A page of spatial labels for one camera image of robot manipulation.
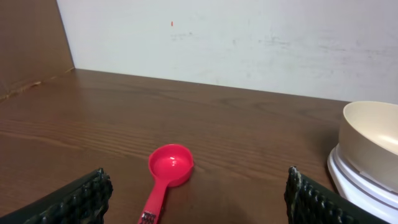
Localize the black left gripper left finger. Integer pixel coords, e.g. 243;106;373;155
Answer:
1;168;113;224

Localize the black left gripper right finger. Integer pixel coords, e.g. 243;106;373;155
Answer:
284;166;385;224

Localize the red plastic measuring scoop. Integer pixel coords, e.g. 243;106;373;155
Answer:
138;144;194;224

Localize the white digital kitchen scale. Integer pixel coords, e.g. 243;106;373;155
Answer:
327;145;397;223

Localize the cream plastic bowl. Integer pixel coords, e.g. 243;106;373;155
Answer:
339;101;397;192

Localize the brown cardboard side panel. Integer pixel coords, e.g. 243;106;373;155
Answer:
1;0;74;100

